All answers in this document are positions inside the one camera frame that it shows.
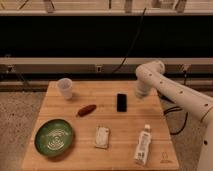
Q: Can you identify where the white plastic bottle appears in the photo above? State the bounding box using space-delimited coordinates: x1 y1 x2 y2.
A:
134 124 152 165

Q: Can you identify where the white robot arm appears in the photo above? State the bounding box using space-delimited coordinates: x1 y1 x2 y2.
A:
135 60 213 171

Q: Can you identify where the clear plastic cup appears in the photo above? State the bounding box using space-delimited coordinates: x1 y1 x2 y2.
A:
57 78 73 100

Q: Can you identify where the brown sausage-shaped object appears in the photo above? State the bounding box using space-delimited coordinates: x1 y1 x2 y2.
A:
77 104 96 117

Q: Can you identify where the green ceramic bowl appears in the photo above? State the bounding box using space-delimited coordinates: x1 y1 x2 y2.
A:
34 119 74 157

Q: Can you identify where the black hanging cable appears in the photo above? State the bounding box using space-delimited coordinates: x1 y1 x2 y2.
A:
111 7 147 74

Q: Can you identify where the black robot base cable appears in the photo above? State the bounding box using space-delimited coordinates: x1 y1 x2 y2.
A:
163 105 189 136

